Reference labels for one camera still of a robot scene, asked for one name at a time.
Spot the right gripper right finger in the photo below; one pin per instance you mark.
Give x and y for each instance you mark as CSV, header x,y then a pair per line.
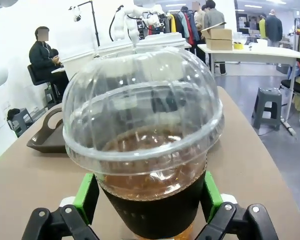
x,y
235,222

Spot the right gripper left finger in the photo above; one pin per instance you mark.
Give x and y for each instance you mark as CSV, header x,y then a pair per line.
x,y
65,222

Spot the clear dome lid iced coffee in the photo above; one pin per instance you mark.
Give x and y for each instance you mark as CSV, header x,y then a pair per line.
x,y
145,112

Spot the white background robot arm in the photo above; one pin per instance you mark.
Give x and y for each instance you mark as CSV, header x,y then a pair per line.
x,y
120,25

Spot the dark brown plastic tray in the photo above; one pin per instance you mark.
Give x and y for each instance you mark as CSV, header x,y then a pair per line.
x,y
50,142

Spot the grey stool with black item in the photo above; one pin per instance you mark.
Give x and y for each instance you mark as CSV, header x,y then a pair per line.
x,y
21,120

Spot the small grey stool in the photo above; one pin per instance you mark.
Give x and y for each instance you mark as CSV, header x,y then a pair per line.
x,y
50,93

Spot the grey plastic stool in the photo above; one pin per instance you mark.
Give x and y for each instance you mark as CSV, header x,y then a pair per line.
x,y
267,93

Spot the black office chair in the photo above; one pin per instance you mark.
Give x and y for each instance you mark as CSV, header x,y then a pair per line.
x,y
32,75

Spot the white desk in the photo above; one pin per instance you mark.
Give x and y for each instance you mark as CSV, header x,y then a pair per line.
x,y
77,62

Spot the seated person in dark jacket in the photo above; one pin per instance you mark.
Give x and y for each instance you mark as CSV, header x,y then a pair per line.
x,y
41,57

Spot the white table with T-foot legs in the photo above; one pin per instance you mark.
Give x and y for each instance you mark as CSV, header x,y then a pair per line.
x,y
265,53

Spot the yellow tape roll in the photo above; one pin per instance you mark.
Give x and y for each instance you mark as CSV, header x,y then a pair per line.
x,y
238,46

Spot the closed cardboard box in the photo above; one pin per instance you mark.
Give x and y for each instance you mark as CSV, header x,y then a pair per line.
x,y
220,45

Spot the white container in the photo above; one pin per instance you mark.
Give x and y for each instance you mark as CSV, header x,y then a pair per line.
x,y
262,43

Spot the open cardboard box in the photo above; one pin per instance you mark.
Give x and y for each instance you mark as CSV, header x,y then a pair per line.
x,y
220,33

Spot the white paper cup black sleeve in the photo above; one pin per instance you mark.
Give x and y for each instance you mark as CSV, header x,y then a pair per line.
x,y
162,40

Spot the mannequin in dark jacket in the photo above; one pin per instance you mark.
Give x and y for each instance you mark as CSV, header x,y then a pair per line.
x,y
273,27

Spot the rack of hanging clothes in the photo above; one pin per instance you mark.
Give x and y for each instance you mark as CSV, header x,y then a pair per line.
x,y
187,25

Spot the standing person in grey shirt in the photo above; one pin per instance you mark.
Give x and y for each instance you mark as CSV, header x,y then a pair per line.
x,y
213,17

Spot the standing person in beige top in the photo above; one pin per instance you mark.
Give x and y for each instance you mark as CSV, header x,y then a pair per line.
x,y
199,17

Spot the black stand with white camera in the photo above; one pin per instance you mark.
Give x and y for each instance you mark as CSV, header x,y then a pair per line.
x,y
76,18

